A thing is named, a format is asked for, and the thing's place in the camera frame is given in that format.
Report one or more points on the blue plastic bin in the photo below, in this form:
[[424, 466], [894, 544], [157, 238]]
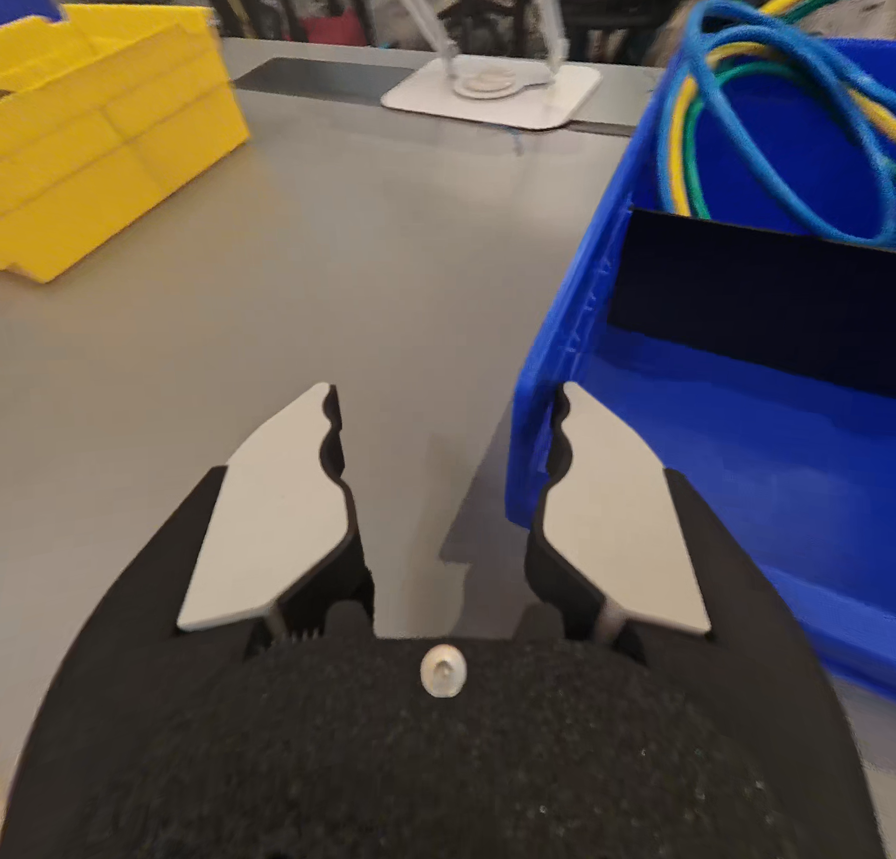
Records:
[[735, 467]]

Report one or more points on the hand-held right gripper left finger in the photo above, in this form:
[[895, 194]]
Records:
[[280, 516]]

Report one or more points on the yellow plastic bin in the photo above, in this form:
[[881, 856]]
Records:
[[105, 152]]

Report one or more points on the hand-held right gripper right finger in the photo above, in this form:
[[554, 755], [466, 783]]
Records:
[[616, 523]]

